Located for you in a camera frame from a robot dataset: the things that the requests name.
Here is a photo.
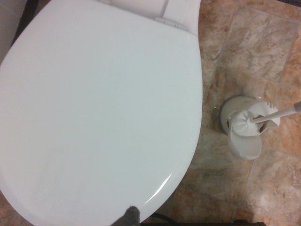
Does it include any white porcelain toilet bowl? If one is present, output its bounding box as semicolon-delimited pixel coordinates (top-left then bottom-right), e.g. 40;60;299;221
140;0;202;45

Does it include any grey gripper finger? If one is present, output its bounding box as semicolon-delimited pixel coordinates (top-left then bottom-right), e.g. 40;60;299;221
112;206;140;226

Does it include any black cable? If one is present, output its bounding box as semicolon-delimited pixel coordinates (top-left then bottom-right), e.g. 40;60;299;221
150;212;174;222

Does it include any white toilet brush holder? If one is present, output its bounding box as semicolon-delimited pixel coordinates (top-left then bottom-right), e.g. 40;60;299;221
220;95;282;161

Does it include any white toilet seat lid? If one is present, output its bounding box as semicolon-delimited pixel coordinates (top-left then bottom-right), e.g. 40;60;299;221
0;0;204;219

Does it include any white toilet brush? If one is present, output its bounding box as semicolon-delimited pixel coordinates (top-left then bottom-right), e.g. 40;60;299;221
231;101;301;137

